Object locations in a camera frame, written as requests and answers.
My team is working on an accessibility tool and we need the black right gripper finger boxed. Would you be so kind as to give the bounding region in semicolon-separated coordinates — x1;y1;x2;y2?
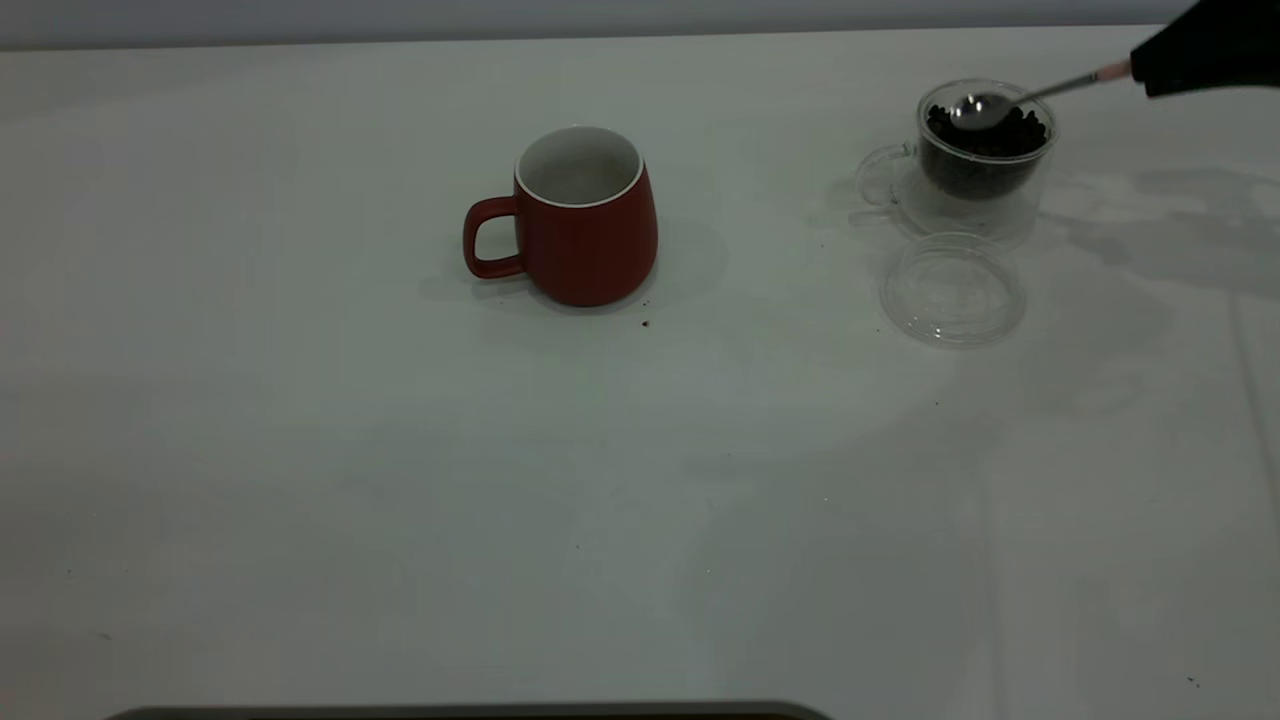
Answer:
1142;68;1280;99
1130;0;1280;81

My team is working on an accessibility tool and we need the pink handled metal spoon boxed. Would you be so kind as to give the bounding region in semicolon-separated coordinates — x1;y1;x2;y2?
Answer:
950;62;1137;132

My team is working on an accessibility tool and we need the red ceramic mug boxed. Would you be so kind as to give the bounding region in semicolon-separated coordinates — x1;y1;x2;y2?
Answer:
462;125;660;308

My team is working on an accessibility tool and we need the dark coffee beans heap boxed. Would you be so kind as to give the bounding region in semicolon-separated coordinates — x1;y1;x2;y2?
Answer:
922;100;1051;201

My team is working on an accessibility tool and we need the clear round glass lid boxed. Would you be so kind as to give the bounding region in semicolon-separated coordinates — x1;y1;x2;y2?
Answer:
880;232;1028;349

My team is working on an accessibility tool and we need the clear glass handled cup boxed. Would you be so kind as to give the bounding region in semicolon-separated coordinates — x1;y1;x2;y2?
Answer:
855;80;1061;242

